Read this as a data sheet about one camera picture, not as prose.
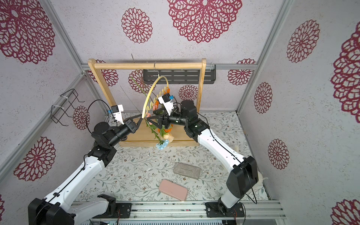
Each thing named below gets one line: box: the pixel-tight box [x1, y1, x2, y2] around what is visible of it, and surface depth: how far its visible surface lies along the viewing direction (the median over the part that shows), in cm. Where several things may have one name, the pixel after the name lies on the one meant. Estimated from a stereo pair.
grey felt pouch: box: [173, 162, 201, 180], surface depth 87 cm
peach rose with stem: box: [163, 134, 175, 143], surface depth 81 cm
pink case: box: [158, 179, 188, 201], surface depth 82 cm
